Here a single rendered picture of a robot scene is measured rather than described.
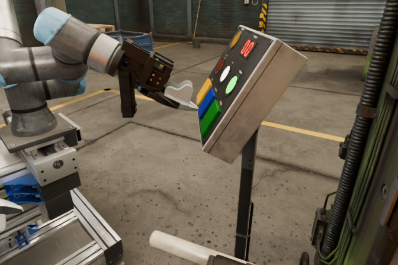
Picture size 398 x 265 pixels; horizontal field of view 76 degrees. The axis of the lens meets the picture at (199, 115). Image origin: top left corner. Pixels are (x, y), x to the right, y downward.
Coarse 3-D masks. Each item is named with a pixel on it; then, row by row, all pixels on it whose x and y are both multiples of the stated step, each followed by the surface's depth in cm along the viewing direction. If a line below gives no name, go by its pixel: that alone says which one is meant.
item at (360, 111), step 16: (384, 16) 35; (384, 32) 35; (384, 48) 35; (384, 64) 36; (368, 80) 38; (368, 96) 38; (368, 112) 38; (368, 128) 40; (352, 144) 41; (352, 160) 42; (352, 176) 43; (336, 192) 45; (336, 208) 46; (336, 224) 46; (336, 240) 48; (320, 256) 51
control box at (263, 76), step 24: (240, 48) 66; (264, 48) 51; (288, 48) 48; (216, 72) 76; (240, 72) 57; (264, 72) 50; (288, 72) 50; (216, 96) 65; (240, 96) 52; (264, 96) 52; (216, 120) 57; (240, 120) 54; (216, 144) 56; (240, 144) 57
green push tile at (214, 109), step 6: (216, 102) 61; (210, 108) 63; (216, 108) 58; (210, 114) 60; (216, 114) 57; (204, 120) 63; (210, 120) 58; (204, 126) 60; (210, 126) 58; (204, 132) 59
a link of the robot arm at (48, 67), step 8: (32, 48) 55; (40, 48) 56; (48, 48) 56; (40, 56) 54; (48, 56) 55; (40, 64) 54; (48, 64) 55; (56, 64) 56; (64, 64) 55; (72, 64) 55; (80, 64) 57; (40, 72) 55; (48, 72) 56; (56, 72) 57; (64, 72) 58; (72, 72) 58; (80, 72) 60; (40, 80) 57; (64, 80) 62; (72, 80) 62; (80, 80) 64
